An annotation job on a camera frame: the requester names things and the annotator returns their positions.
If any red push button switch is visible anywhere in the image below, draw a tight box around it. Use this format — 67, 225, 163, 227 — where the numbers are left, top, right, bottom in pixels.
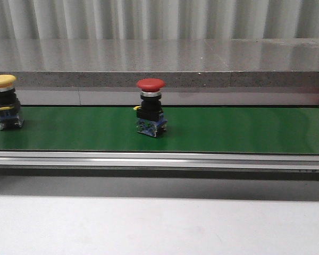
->
133, 78, 167, 138

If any yellow push button switch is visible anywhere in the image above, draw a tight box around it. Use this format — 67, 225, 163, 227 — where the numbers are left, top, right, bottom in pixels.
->
0, 74, 24, 130

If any green conveyor belt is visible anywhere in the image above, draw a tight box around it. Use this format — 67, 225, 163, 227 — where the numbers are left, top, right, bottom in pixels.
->
0, 106, 319, 154

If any grey granite counter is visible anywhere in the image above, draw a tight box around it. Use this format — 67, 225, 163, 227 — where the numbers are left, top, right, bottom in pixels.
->
0, 39, 319, 106

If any white pleated curtain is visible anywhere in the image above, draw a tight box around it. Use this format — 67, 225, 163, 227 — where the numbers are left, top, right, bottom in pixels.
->
0, 1, 319, 39

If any aluminium conveyor frame rail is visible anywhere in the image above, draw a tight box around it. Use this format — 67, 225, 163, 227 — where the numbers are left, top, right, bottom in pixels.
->
0, 151, 319, 172

